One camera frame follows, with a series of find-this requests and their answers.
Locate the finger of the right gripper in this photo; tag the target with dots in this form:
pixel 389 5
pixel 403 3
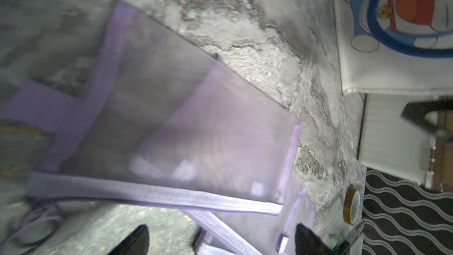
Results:
pixel 416 113

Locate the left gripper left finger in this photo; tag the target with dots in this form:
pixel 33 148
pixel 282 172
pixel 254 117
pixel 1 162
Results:
pixel 136 243

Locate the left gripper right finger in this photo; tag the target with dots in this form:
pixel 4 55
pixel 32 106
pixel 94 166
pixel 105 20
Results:
pixel 308 243

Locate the small purple mesh pouch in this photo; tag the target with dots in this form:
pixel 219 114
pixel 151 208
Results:
pixel 227 233

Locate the white canvas tote bag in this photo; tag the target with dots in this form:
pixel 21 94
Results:
pixel 395 46

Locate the brown lid storage box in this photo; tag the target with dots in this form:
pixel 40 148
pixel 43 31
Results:
pixel 396 147

